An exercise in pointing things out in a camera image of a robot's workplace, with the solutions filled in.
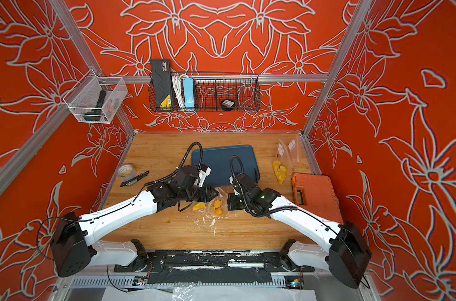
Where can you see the dark green tool handle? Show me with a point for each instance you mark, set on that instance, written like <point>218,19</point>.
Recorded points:
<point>95,114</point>

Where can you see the clear acrylic wall bin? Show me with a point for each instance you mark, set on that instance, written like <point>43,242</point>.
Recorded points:
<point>84,94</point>

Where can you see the black wire wall basket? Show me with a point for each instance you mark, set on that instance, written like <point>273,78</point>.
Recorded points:
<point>211,88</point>

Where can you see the metal kitchen tongs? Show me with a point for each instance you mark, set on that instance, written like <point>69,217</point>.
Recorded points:
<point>257,175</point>

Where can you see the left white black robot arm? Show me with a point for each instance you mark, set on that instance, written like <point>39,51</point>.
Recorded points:
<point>77,241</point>

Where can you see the clear bag yellow dog print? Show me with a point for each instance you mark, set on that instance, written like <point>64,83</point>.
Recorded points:
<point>294,147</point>

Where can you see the light blue box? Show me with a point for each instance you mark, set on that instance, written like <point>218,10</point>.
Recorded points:
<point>188,85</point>

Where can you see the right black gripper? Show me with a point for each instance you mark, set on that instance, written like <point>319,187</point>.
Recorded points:
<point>230,202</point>

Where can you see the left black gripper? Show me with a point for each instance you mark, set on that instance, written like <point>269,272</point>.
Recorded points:
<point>208,194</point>

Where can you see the teal plastic tray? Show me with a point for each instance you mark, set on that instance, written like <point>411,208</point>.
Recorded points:
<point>218,159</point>

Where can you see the orange plastic tool case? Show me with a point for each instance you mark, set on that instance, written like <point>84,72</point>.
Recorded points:
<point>316,194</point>

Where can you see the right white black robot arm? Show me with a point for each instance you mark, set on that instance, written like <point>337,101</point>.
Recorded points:
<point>342,249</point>

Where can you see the clear tape roll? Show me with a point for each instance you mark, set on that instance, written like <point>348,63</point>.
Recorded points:
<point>126,172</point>

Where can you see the black mounting base rail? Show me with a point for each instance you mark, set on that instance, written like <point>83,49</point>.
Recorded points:
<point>267,260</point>

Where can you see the black box yellow label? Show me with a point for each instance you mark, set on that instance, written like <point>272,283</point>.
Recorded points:
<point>162,82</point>

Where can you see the black marker pen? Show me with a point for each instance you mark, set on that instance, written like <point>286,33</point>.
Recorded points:
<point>134,180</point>

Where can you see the small black round device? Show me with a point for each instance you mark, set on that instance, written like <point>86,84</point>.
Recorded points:
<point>228,105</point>

